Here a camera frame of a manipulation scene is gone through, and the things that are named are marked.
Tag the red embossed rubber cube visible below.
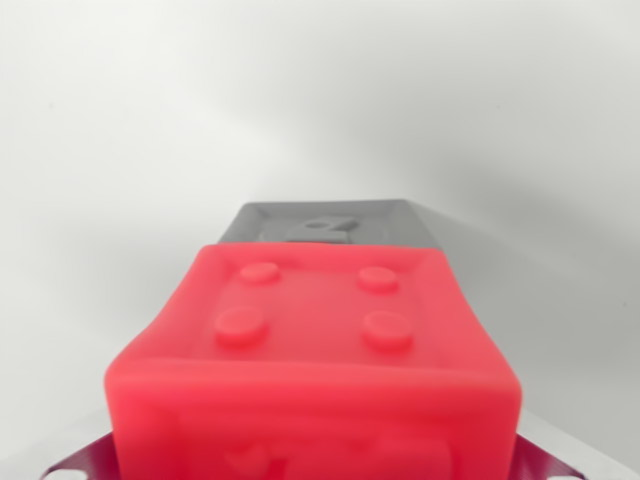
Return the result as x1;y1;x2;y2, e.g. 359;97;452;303
103;243;522;480

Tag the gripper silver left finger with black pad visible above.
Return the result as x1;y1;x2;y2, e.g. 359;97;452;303
42;430;117;480

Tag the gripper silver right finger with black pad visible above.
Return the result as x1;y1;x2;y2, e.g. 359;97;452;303
508;431;585;480

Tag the grey embossed rubber cube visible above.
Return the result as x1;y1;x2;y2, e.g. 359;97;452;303
219;198;444;252

